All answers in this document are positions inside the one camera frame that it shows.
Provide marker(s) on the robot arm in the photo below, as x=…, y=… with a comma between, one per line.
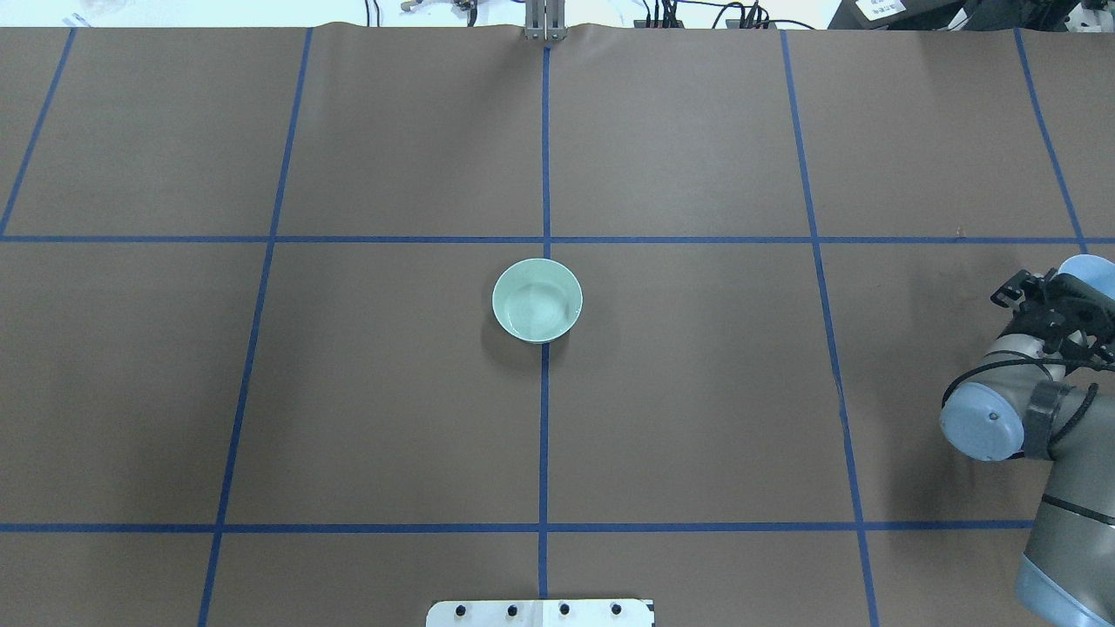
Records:
x=1018, y=403

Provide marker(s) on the white central pillar base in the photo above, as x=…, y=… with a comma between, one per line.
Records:
x=543, y=612

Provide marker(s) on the green ceramic bowl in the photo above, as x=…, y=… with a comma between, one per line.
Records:
x=537, y=300

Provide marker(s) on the aluminium frame post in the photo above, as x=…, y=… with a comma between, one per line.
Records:
x=544, y=20

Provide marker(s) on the black box with label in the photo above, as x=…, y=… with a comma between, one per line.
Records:
x=902, y=15

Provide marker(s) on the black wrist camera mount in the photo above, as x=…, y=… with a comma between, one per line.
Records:
x=1070, y=318

